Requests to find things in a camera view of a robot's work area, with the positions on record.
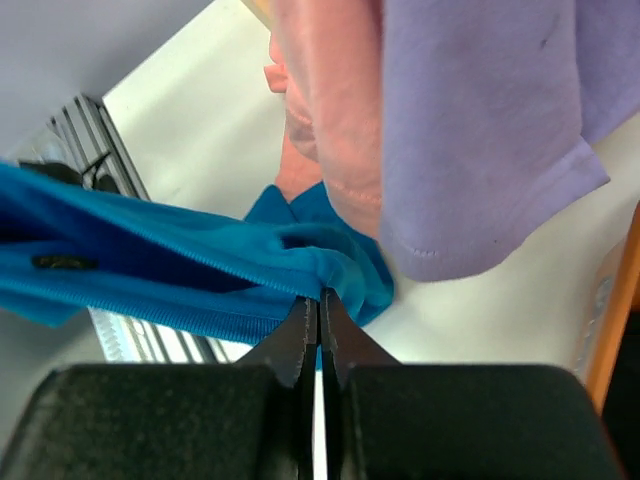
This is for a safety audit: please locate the black t shirt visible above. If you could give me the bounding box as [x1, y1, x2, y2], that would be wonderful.
[603, 311, 640, 480]

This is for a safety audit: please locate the purple t shirt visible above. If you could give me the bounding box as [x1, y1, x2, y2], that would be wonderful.
[379, 1, 639, 282]

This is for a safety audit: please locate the pink t shirt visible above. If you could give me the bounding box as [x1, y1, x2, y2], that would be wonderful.
[265, 1, 383, 237]

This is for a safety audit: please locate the orange plastic basket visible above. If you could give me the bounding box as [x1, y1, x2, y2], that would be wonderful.
[573, 211, 639, 412]

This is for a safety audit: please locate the aluminium frame rail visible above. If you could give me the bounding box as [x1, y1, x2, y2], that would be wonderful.
[44, 92, 241, 366]

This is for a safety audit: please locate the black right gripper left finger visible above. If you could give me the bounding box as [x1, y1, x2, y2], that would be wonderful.
[1, 299, 317, 479]

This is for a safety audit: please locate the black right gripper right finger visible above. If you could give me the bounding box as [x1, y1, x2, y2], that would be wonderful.
[319, 290, 625, 479]

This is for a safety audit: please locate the blue t shirt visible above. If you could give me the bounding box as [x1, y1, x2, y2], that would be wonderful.
[1, 165, 394, 344]

